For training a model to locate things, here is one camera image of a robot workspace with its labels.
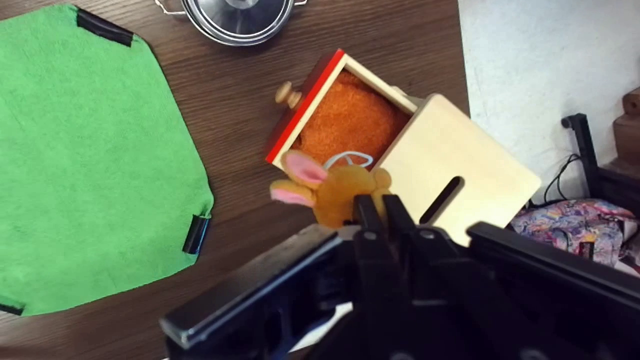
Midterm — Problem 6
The floral patterned fabric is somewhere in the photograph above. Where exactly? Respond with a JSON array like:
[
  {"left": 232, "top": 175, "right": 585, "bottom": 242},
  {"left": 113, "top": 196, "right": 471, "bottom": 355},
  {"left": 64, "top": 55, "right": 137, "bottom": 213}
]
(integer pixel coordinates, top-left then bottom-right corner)
[{"left": 508, "top": 196, "right": 640, "bottom": 279}]

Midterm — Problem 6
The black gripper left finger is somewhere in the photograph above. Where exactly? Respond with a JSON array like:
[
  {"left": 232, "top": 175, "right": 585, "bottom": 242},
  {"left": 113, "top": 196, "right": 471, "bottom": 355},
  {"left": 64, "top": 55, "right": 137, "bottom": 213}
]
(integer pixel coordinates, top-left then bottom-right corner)
[{"left": 350, "top": 195, "right": 389, "bottom": 360}]

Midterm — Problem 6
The orange plush bunny toy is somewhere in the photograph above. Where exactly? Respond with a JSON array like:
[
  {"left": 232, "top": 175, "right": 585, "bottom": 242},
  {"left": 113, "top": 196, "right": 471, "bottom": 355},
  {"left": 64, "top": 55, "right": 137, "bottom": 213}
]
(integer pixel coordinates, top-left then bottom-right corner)
[{"left": 268, "top": 149, "right": 393, "bottom": 233}]

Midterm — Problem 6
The silver pot lid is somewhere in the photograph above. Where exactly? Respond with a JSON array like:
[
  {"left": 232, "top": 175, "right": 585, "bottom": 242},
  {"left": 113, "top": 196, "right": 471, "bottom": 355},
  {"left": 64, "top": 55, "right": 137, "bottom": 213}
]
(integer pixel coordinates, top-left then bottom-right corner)
[{"left": 154, "top": 0, "right": 311, "bottom": 48}]

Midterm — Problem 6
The black chair frame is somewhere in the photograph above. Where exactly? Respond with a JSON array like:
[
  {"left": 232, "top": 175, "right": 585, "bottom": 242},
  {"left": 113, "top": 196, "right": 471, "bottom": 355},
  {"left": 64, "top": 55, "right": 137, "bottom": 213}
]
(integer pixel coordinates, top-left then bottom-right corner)
[{"left": 560, "top": 110, "right": 640, "bottom": 216}]

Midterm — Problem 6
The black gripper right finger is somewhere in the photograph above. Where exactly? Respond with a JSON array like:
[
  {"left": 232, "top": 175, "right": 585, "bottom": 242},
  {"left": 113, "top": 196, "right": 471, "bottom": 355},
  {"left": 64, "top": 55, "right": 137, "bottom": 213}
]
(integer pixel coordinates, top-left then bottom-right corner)
[{"left": 381, "top": 195, "right": 428, "bottom": 360}]

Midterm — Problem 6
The green microfiber cloth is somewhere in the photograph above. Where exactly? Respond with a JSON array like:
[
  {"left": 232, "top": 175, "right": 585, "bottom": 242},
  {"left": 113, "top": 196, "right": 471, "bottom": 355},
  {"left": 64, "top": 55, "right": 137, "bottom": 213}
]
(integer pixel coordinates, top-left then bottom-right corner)
[{"left": 0, "top": 3, "right": 215, "bottom": 318}]

